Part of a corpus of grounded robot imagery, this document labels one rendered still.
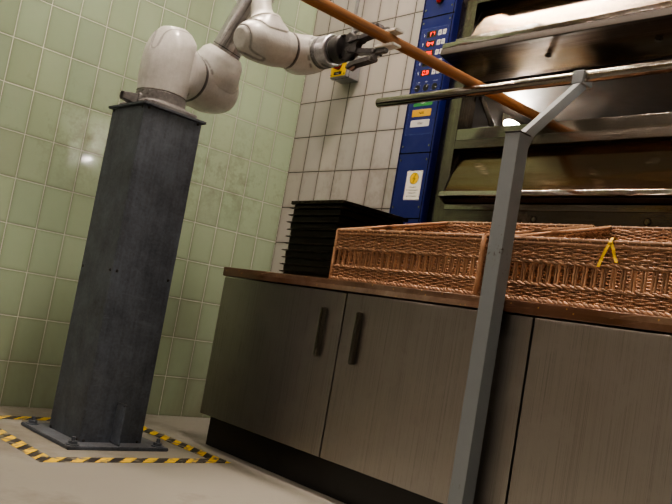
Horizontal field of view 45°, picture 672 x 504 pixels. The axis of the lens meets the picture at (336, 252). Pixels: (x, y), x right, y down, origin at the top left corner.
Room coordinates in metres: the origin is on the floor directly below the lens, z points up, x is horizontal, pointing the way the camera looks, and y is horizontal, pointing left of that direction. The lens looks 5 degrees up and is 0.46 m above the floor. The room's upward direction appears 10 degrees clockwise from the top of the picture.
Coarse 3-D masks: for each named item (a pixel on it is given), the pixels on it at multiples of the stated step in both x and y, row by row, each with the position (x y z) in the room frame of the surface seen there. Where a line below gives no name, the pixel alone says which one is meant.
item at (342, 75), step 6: (342, 66) 3.07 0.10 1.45; (336, 72) 3.10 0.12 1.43; (342, 72) 3.07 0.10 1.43; (348, 72) 3.06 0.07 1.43; (354, 72) 3.08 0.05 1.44; (330, 78) 3.13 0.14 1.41; (336, 78) 3.11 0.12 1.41; (342, 78) 3.09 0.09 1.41; (348, 78) 3.08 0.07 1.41; (354, 78) 3.09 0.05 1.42
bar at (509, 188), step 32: (640, 64) 1.80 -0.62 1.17; (416, 96) 2.32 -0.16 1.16; (448, 96) 2.23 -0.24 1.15; (576, 96) 1.90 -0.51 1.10; (512, 160) 1.76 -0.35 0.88; (512, 192) 1.75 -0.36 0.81; (512, 224) 1.77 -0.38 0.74; (480, 320) 1.77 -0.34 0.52; (480, 352) 1.76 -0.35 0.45; (480, 384) 1.75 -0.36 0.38; (480, 416) 1.76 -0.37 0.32; (480, 448) 1.77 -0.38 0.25
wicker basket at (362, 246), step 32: (416, 224) 2.53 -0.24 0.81; (448, 224) 2.61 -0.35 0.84; (480, 224) 2.52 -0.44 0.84; (544, 224) 2.34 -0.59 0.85; (576, 224) 2.26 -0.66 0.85; (352, 256) 2.37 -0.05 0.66; (384, 256) 2.17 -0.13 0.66; (416, 256) 2.55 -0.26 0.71; (448, 256) 1.99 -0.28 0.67; (480, 256) 1.92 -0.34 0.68; (448, 288) 1.98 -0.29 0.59; (480, 288) 1.93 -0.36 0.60
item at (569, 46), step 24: (576, 24) 2.21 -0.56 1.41; (600, 24) 2.15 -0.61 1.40; (624, 24) 2.10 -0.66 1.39; (648, 24) 2.06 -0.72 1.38; (456, 48) 2.54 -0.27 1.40; (480, 48) 2.46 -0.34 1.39; (504, 48) 2.41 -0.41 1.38; (528, 48) 2.37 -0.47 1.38; (552, 48) 2.33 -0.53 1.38; (576, 48) 2.29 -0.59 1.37; (600, 48) 2.25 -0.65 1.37; (624, 48) 2.22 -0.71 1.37; (648, 48) 2.18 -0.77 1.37; (480, 72) 2.62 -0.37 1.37; (504, 72) 2.57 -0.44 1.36; (528, 72) 2.52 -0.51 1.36; (552, 72) 2.48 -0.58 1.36
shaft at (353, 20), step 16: (304, 0) 1.80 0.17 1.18; (320, 0) 1.82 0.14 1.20; (336, 16) 1.87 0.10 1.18; (352, 16) 1.89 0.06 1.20; (368, 32) 1.94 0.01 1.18; (384, 32) 1.96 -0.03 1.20; (400, 48) 2.02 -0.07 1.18; (416, 48) 2.05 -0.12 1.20; (432, 64) 2.10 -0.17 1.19; (448, 64) 2.14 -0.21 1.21; (464, 80) 2.19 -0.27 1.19; (496, 96) 2.28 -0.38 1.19; (528, 112) 2.39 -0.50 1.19
